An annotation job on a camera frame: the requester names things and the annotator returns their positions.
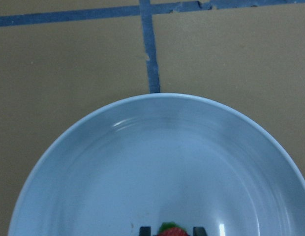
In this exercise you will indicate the red strawberry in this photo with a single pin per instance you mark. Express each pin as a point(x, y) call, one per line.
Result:
point(171, 229)

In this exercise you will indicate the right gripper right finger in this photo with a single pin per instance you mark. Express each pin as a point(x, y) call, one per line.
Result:
point(199, 231)

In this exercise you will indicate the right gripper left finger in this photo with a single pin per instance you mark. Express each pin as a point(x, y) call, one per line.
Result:
point(145, 231)

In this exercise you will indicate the blue plate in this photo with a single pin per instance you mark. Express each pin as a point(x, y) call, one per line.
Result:
point(162, 157)

